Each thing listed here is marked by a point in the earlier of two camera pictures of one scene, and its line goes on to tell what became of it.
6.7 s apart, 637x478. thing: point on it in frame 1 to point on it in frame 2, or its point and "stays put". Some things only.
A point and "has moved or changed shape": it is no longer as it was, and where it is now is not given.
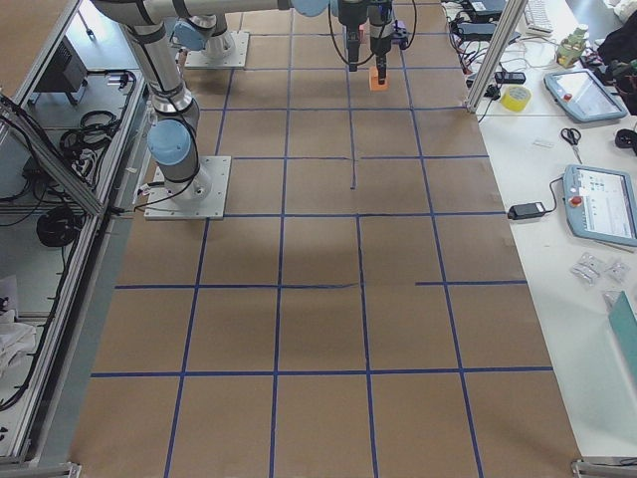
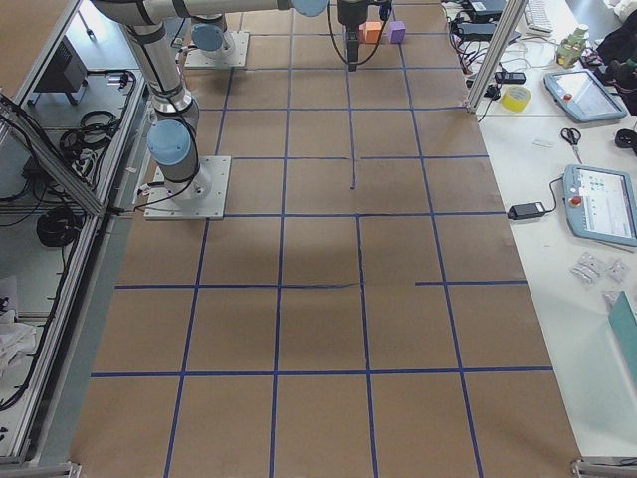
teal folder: [624, 324] stays put
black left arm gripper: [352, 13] stays put
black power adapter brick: [526, 211] stays put
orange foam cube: [373, 77] has moved or changed shape
